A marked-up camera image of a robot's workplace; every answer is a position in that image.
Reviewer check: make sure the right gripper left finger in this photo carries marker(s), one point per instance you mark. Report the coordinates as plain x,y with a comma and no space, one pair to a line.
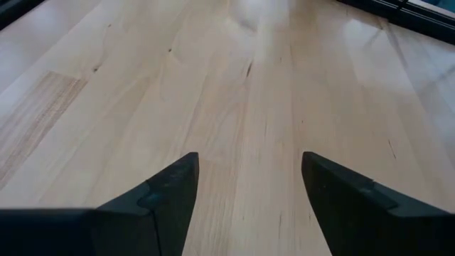
106,231

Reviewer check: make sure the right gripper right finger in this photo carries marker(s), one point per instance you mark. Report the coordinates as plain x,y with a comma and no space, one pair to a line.
373,227

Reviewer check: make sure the black aluminium table frame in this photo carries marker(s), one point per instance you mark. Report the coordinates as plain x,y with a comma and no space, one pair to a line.
409,17

